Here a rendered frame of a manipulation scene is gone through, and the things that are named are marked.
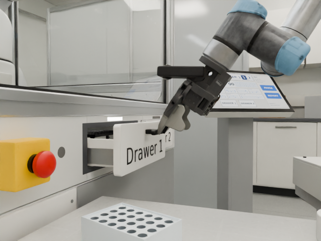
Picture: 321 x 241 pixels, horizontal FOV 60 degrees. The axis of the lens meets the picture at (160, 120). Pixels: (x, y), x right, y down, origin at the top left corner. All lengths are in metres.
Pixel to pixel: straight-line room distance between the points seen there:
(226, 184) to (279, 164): 1.96
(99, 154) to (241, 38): 0.40
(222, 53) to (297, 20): 0.22
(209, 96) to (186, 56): 1.73
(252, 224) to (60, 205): 0.36
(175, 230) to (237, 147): 1.18
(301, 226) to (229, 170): 1.03
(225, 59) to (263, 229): 0.35
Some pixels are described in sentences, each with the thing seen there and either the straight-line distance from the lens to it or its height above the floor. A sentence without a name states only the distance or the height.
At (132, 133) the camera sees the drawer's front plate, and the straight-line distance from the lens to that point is 0.63.
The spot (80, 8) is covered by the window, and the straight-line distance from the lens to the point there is 0.70.
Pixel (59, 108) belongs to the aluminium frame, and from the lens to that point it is 0.57.
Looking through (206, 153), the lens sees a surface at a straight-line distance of 2.27.
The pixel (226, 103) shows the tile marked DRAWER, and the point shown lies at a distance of 1.43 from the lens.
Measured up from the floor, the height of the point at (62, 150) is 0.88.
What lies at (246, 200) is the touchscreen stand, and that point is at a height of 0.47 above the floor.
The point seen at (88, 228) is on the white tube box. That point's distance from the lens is 0.44.
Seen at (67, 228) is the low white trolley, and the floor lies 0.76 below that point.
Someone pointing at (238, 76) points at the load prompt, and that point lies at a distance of 1.64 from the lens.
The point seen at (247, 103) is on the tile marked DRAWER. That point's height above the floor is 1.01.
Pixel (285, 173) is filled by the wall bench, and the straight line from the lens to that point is 3.51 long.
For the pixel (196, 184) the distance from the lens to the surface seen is 2.35.
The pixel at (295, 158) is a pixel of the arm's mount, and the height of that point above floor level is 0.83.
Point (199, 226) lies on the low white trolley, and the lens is 0.51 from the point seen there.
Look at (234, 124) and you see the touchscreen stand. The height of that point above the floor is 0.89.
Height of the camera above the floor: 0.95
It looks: 1 degrees down
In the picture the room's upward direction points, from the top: straight up
